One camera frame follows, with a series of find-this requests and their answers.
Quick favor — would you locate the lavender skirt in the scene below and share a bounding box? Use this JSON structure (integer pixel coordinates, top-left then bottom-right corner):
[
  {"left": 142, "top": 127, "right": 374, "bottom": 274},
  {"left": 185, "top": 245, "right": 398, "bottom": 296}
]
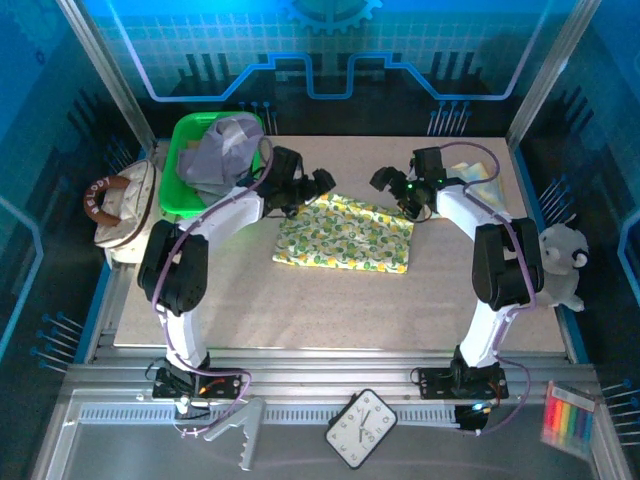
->
[{"left": 177, "top": 112, "right": 266, "bottom": 194}]

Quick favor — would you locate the white analogue clock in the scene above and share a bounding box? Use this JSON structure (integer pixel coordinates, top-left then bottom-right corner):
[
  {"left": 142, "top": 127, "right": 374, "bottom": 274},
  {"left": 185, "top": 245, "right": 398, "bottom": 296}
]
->
[{"left": 324, "top": 388, "right": 400, "bottom": 471}]

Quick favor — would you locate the aluminium frame post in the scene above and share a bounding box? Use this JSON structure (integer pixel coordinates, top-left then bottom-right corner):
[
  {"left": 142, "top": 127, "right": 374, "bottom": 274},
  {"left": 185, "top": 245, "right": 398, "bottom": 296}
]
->
[
  {"left": 504, "top": 0, "right": 604, "bottom": 151},
  {"left": 54, "top": 0, "right": 157, "bottom": 151}
]

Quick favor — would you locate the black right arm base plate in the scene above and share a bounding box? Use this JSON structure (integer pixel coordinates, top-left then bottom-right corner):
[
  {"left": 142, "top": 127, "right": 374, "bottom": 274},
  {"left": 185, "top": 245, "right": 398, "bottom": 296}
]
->
[{"left": 412, "top": 367, "right": 510, "bottom": 401}]

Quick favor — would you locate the green plastic basket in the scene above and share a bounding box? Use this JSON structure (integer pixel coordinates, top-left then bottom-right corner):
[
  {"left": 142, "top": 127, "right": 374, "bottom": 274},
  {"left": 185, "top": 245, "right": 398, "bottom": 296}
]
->
[{"left": 158, "top": 112, "right": 266, "bottom": 221}]

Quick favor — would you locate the pack of coloured markers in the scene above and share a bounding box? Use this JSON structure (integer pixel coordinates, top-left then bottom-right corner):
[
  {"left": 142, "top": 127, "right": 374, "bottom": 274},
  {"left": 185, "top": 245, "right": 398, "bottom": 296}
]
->
[{"left": 539, "top": 380, "right": 599, "bottom": 461}]

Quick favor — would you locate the grey plush toy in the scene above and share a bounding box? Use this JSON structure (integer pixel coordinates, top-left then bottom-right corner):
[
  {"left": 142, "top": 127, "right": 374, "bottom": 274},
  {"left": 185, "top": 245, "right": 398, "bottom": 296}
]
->
[{"left": 537, "top": 213, "right": 591, "bottom": 314}]

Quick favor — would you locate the grey toothed bracket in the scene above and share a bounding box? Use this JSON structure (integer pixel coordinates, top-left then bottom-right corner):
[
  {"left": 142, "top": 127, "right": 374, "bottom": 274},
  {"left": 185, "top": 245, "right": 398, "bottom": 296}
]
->
[{"left": 202, "top": 397, "right": 266, "bottom": 472}]

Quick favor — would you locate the quilted bag with brown handle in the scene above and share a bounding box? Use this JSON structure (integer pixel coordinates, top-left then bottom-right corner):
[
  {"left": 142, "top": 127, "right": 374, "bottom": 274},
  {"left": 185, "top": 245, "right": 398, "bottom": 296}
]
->
[{"left": 82, "top": 159, "right": 174, "bottom": 266}]

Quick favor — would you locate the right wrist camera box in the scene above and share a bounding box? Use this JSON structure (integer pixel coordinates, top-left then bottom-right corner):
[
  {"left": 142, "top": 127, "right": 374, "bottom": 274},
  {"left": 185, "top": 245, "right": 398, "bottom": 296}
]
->
[{"left": 411, "top": 147, "right": 446, "bottom": 180}]

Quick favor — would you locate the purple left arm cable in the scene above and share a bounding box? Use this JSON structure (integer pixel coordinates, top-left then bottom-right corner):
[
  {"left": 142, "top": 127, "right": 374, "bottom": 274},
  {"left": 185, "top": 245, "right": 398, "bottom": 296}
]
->
[{"left": 149, "top": 137, "right": 276, "bottom": 439}]

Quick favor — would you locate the aluminium frame rail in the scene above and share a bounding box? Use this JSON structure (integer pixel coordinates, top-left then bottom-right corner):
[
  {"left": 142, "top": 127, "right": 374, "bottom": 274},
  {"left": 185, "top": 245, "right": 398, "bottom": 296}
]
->
[{"left": 64, "top": 348, "right": 601, "bottom": 399}]

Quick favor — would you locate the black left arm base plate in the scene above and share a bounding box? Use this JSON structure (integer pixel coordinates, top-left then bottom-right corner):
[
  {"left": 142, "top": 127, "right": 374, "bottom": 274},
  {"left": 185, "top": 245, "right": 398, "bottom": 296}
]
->
[{"left": 151, "top": 367, "right": 250, "bottom": 401}]

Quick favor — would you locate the black box with LED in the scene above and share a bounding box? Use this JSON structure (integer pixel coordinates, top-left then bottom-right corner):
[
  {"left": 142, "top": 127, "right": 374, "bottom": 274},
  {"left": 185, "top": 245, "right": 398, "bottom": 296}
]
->
[{"left": 453, "top": 402, "right": 490, "bottom": 435}]

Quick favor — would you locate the lemon print skirt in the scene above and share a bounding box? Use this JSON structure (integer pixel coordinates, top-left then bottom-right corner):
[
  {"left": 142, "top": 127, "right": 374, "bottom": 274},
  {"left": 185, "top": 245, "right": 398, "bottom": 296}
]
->
[{"left": 272, "top": 192, "right": 416, "bottom": 275}]

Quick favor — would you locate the pastel floral skirt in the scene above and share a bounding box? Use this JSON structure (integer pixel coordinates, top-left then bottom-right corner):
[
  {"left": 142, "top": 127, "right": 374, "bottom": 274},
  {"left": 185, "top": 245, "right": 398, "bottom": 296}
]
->
[{"left": 442, "top": 160, "right": 505, "bottom": 211}]

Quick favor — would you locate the slotted grey cable duct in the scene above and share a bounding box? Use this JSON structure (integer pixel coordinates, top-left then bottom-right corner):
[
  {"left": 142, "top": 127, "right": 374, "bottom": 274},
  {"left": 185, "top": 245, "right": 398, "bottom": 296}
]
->
[{"left": 78, "top": 405, "right": 461, "bottom": 427}]

